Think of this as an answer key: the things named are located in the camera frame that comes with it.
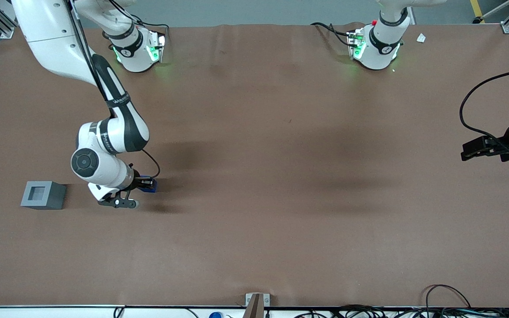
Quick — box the brown table mat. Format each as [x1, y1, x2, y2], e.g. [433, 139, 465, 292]
[0, 23, 509, 308]

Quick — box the long black left wrist cable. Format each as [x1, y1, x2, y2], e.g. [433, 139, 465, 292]
[459, 66, 509, 144]

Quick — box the black arm base cable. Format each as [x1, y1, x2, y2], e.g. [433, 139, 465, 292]
[310, 22, 353, 47]
[129, 15, 170, 36]

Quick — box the white table edge rail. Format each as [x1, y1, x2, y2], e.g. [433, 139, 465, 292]
[0, 306, 509, 318]

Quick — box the black right arm base cable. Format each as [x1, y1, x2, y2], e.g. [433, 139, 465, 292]
[129, 15, 170, 36]

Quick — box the tangled black cable bundle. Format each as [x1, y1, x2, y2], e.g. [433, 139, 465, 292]
[293, 304, 509, 318]

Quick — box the black left arm base cable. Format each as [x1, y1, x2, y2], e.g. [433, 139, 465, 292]
[310, 22, 353, 47]

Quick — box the brown upright post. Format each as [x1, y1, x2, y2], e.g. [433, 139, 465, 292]
[243, 294, 265, 318]

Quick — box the gray square base block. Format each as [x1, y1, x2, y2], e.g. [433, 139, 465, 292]
[20, 181, 67, 210]

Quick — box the black arched floor cable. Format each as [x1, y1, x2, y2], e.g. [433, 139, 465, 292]
[423, 284, 472, 309]

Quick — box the grey metal edge bracket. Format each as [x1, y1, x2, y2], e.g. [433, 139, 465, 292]
[245, 292, 271, 308]

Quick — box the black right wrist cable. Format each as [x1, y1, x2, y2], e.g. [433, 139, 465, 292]
[141, 149, 161, 179]

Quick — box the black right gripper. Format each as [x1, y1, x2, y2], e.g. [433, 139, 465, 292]
[129, 168, 157, 194]

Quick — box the metal stand leg black foot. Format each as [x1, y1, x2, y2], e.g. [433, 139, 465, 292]
[472, 0, 509, 24]

